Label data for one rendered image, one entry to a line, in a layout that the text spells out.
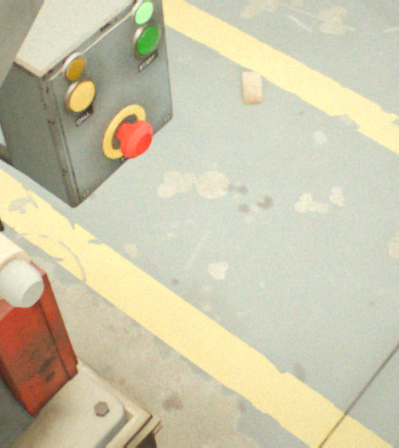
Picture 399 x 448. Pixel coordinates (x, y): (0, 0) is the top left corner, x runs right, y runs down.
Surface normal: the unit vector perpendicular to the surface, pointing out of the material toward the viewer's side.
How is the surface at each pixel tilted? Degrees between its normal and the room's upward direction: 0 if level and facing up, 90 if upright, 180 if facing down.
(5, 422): 72
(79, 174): 90
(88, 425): 8
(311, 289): 0
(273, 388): 0
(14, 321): 90
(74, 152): 90
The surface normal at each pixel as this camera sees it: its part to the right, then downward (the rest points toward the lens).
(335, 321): -0.05, -0.56
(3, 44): 0.77, 0.51
